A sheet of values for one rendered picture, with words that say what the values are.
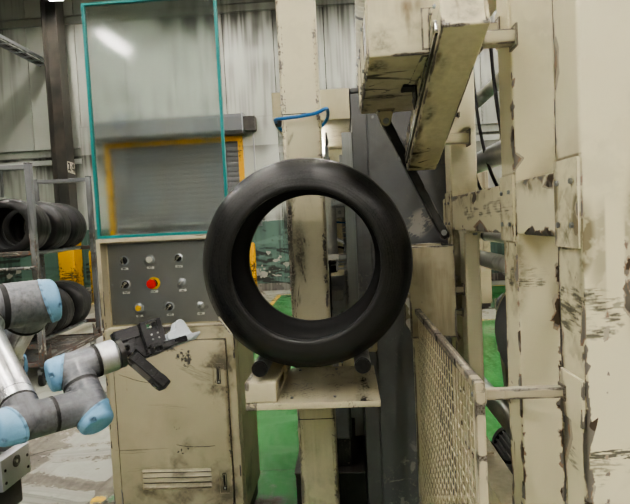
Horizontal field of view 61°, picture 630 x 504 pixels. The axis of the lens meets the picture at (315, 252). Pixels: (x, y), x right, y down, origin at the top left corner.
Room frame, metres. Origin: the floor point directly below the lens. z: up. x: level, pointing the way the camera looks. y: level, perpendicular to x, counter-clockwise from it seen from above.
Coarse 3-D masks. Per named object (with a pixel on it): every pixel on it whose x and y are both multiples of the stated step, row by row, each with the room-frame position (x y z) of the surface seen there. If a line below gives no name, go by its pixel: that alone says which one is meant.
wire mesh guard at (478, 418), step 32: (416, 352) 1.77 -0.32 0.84; (448, 352) 1.15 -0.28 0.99; (416, 384) 1.79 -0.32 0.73; (448, 384) 1.20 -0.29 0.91; (480, 384) 0.91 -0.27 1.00; (416, 416) 1.79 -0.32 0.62; (480, 416) 0.91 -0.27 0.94; (448, 448) 1.23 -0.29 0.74; (480, 448) 0.91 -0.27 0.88; (480, 480) 0.91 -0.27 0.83
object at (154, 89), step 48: (144, 0) 2.19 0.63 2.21; (192, 0) 2.18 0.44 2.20; (96, 48) 2.21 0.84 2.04; (144, 48) 2.19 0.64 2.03; (192, 48) 2.18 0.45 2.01; (96, 96) 2.21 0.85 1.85; (144, 96) 2.19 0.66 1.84; (192, 96) 2.18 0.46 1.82; (96, 144) 2.21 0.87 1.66; (144, 144) 2.20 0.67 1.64; (192, 144) 2.18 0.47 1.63; (96, 192) 2.20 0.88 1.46; (144, 192) 2.20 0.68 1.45; (192, 192) 2.18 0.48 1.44
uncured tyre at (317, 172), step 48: (240, 192) 1.42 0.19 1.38; (288, 192) 1.68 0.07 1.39; (336, 192) 1.39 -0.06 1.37; (384, 192) 1.44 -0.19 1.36; (240, 240) 1.69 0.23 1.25; (384, 240) 1.39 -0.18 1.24; (240, 288) 1.68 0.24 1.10; (384, 288) 1.39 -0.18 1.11; (240, 336) 1.43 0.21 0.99; (288, 336) 1.66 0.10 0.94; (336, 336) 1.39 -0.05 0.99
